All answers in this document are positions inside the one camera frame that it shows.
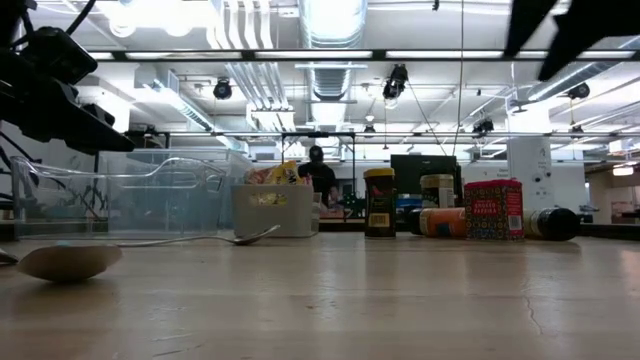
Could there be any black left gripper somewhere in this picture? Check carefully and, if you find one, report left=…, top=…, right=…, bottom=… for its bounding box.
left=0, top=47, right=136, bottom=154

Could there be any red and white snack bag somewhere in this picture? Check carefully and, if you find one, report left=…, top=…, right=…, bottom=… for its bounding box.
left=243, top=167, right=274, bottom=185

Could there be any red smoked paprika tin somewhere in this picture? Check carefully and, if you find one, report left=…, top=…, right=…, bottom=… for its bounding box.
left=463, top=178, right=525, bottom=241

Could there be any oregano jar green label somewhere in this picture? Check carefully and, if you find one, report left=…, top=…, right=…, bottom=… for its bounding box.
left=419, top=173, right=456, bottom=210

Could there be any yellow snack bag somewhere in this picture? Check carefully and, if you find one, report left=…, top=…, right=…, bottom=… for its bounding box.
left=249, top=160, right=304, bottom=207

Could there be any orange label spice bottle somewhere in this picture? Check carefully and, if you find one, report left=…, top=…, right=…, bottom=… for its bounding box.
left=409, top=207, right=467, bottom=239

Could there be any dark spice jar yellow lid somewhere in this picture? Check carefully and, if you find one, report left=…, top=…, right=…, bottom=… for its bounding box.
left=362, top=167, right=397, bottom=239

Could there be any translucent plastic storage tub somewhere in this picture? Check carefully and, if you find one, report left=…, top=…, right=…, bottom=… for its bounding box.
left=97, top=147, right=254, bottom=236

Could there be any white pillar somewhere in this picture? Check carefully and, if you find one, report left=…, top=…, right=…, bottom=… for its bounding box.
left=507, top=137, right=554, bottom=211

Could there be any plain silver metal spoon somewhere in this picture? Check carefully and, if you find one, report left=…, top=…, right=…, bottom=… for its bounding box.
left=117, top=224, right=281, bottom=247

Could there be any black monitor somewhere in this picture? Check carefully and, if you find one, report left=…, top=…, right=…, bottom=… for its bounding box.
left=389, top=154, right=459, bottom=197

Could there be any white plastic basket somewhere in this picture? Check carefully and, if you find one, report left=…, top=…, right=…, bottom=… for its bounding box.
left=230, top=183, right=321, bottom=239

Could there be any dark glass spice bottle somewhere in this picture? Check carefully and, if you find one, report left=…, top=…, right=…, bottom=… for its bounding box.
left=523, top=207, right=581, bottom=242

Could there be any person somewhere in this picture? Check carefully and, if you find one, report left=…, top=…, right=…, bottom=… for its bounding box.
left=298, top=144, right=339, bottom=209

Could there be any background table with items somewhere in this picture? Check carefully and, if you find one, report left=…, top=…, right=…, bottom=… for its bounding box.
left=319, top=207, right=366, bottom=233

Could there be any black ceiling-hung camera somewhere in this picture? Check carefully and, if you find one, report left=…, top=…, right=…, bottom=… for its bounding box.
left=212, top=78, right=234, bottom=101
left=566, top=81, right=592, bottom=100
left=472, top=117, right=496, bottom=139
left=381, top=63, right=409, bottom=101

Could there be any black left wrist camera housing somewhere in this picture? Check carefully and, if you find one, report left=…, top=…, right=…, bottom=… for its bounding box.
left=19, top=24, right=99, bottom=84

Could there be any thin hanging cable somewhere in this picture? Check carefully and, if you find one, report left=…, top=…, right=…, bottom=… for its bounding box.
left=451, top=0, right=465, bottom=157

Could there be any clear plastic bin with handles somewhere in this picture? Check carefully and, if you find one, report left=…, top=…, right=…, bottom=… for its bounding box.
left=10, top=155, right=229, bottom=240

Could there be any black left wrist camera cable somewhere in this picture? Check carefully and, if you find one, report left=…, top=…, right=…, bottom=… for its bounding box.
left=62, top=0, right=96, bottom=36

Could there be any black background station frame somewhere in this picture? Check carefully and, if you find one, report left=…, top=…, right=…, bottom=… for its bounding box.
left=127, top=129, right=640, bottom=176

